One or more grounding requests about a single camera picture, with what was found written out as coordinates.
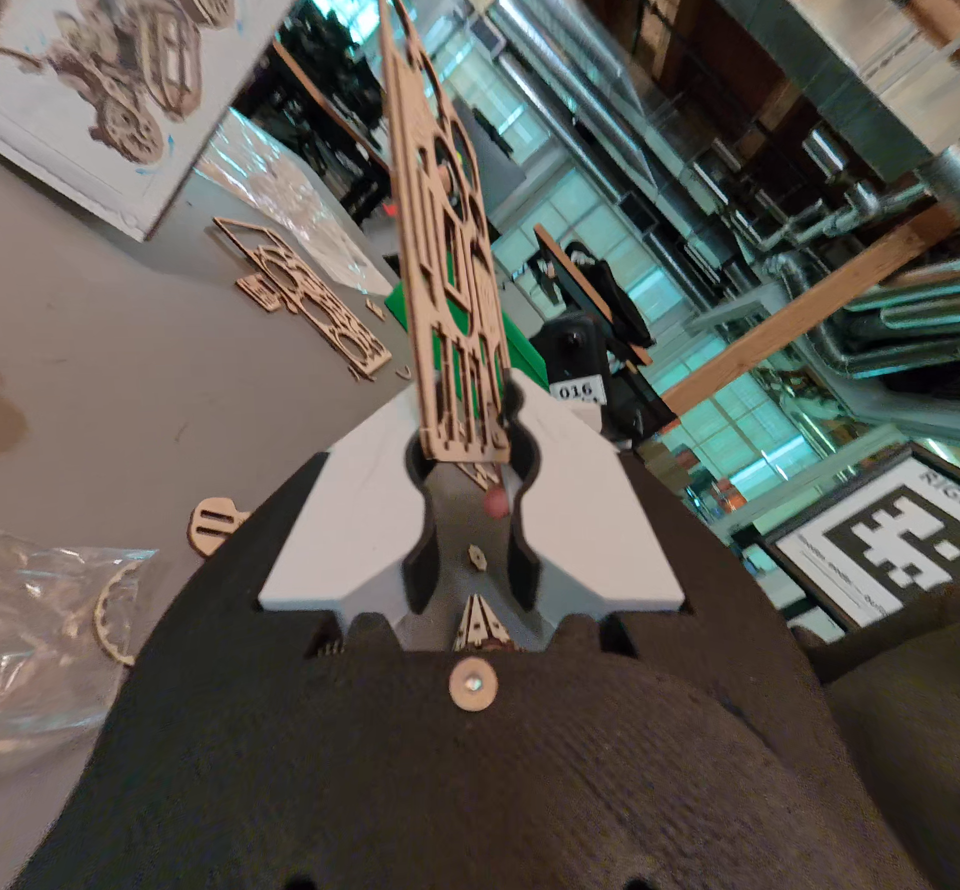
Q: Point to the green plastic bin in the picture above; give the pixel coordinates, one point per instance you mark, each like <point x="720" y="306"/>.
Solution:
<point x="525" y="358"/>

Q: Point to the clear plastic wrap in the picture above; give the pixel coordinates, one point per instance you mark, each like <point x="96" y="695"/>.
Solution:
<point x="300" y="215"/>

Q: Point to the grey desk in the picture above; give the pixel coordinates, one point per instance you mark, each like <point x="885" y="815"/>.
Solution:
<point x="112" y="380"/>

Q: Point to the rounded two-slot wooden piece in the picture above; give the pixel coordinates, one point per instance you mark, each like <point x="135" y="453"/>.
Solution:
<point x="217" y="530"/>

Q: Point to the black jacket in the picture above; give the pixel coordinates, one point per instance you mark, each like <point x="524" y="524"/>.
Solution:
<point x="615" y="298"/>

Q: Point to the wooden puzzle sheet with arcs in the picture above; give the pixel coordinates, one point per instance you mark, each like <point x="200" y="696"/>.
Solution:
<point x="289" y="283"/>

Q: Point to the background wooden desk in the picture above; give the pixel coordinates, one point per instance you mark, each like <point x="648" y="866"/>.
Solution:
<point x="559" y="260"/>

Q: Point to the small gridded wooden piece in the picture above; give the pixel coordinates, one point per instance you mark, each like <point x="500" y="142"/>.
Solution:
<point x="255" y="294"/>

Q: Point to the tiny hexagonal wooden piece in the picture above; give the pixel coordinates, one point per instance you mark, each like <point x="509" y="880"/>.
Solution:
<point x="478" y="556"/>

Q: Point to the framed tag card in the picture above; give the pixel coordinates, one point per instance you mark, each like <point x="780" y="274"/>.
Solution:
<point x="825" y="575"/>

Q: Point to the printed model kit box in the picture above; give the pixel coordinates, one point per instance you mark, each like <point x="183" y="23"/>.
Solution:
<point x="90" y="118"/>

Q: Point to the assembled wooden model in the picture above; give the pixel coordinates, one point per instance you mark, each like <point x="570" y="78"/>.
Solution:
<point x="484" y="627"/>

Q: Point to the rectangular metal duct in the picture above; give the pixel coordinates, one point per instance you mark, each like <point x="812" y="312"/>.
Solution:
<point x="825" y="43"/>

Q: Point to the round spiral metal duct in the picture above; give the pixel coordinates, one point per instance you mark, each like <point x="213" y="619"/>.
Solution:
<point x="540" y="28"/>

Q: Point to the clear plastic bag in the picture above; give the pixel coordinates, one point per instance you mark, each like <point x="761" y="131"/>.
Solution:
<point x="45" y="642"/>

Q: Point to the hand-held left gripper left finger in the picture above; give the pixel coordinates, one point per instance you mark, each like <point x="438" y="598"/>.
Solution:
<point x="337" y="530"/>

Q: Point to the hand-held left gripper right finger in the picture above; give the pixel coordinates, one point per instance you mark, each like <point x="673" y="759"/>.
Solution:
<point x="592" y="523"/>

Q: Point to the long slotted wooden puzzle sheet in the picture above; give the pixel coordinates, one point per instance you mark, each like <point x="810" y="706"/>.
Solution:
<point x="405" y="230"/>

